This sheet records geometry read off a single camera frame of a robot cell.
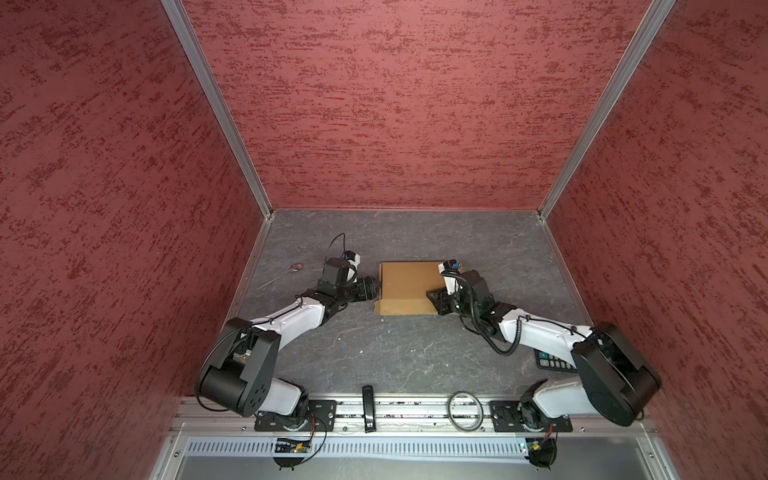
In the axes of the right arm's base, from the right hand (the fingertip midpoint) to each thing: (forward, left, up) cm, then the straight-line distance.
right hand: (427, 299), depth 88 cm
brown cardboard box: (+4, +7, +1) cm, 8 cm away
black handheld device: (-28, +17, -4) cm, 33 cm away
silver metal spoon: (+19, +45, -8) cm, 50 cm away
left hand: (+4, +17, -1) cm, 17 cm away
